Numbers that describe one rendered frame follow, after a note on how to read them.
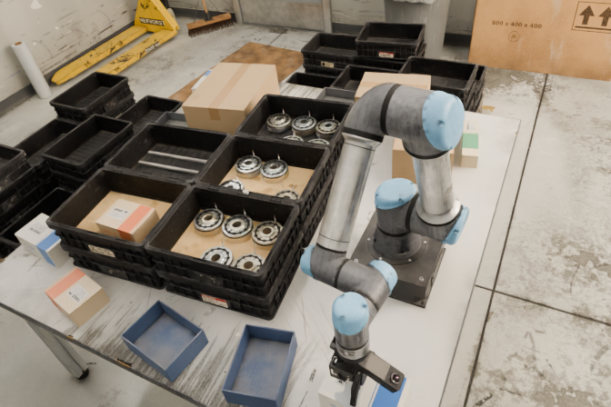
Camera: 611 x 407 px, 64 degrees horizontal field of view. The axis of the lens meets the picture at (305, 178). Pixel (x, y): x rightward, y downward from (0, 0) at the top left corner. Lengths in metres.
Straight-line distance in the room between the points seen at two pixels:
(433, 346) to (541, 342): 0.99
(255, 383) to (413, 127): 0.83
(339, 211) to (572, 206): 2.06
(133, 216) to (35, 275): 0.47
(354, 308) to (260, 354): 0.54
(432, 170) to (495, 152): 0.99
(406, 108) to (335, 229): 0.31
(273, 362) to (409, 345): 0.39
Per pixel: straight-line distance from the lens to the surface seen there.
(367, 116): 1.07
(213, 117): 2.18
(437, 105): 1.02
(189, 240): 1.66
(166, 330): 1.63
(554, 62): 4.16
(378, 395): 1.30
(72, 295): 1.76
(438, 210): 1.30
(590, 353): 2.45
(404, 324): 1.52
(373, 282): 1.09
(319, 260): 1.14
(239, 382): 1.47
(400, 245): 1.51
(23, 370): 2.75
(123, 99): 3.33
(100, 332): 1.73
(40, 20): 5.04
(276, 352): 1.49
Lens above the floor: 1.98
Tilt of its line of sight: 40 degrees down
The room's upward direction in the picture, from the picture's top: 8 degrees counter-clockwise
